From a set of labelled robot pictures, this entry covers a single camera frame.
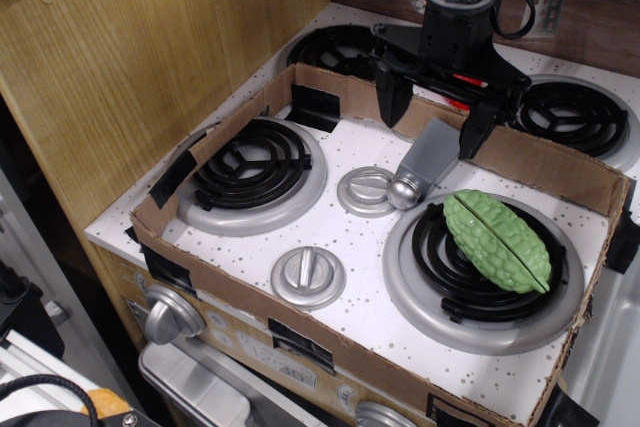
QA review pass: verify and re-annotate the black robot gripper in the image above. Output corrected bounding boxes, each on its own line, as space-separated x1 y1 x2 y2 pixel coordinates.
372 0 532 160

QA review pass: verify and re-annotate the grey pepper shaker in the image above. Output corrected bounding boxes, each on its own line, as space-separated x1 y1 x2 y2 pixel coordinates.
387 118 459 210

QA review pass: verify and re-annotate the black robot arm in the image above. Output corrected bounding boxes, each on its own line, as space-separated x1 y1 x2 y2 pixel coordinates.
372 0 534 159

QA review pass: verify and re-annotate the red toy strawberry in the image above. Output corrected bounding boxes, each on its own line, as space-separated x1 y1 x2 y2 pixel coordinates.
446 74 487 111

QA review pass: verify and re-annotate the brown cardboard tray border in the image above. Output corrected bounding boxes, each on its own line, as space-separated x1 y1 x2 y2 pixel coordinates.
132 65 634 426

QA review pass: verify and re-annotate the back left stove burner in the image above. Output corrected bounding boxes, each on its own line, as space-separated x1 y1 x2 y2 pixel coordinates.
276 24 383 81

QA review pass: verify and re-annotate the stove burner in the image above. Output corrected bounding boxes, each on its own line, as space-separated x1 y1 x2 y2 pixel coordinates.
509 74 639 171
276 24 383 81
382 196 585 355
178 117 328 237

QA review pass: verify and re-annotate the silver middle stovetop knob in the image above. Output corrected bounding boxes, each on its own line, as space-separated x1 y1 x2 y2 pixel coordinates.
336 166 396 218

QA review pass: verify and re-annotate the silver stovetop knob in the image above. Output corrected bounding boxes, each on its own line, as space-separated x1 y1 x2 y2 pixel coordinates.
270 246 346 311
336 166 396 218

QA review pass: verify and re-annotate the back right stove burner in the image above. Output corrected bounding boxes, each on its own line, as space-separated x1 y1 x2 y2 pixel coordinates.
509 74 639 171

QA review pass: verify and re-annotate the hanging silver slotted spatula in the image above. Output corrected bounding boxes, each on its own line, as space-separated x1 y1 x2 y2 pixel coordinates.
522 0 564 39

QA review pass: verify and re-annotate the green toy bitter gourd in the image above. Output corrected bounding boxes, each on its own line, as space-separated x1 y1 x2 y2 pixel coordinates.
443 189 552 294

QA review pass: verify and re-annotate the front right stove burner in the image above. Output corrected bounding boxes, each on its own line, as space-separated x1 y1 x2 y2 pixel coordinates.
382 196 585 355

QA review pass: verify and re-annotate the front left stove burner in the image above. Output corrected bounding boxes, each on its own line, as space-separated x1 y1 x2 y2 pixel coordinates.
178 117 328 237

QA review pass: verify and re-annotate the silver front stovetop knob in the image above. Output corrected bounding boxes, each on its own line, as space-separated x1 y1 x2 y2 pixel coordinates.
270 246 346 311

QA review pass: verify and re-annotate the toy oven clock display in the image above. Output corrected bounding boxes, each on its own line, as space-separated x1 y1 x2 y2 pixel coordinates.
236 332 317 390

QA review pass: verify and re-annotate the silver oven knob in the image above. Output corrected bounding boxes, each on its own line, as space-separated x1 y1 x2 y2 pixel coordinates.
354 401 416 427
144 284 205 345

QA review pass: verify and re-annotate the silver oven front knob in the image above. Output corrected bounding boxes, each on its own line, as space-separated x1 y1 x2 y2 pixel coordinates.
144 284 205 345

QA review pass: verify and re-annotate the orange object bottom left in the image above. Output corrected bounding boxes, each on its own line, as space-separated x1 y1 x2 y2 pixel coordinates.
87 388 131 419

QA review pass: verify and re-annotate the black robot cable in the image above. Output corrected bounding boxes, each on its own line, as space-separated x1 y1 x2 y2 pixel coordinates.
492 0 537 40

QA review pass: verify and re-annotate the silver oven door handle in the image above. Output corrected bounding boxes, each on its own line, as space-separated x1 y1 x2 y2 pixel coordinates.
138 338 323 426

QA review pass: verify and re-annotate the black braided cable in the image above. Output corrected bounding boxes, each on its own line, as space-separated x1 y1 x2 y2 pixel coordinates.
0 374 100 427

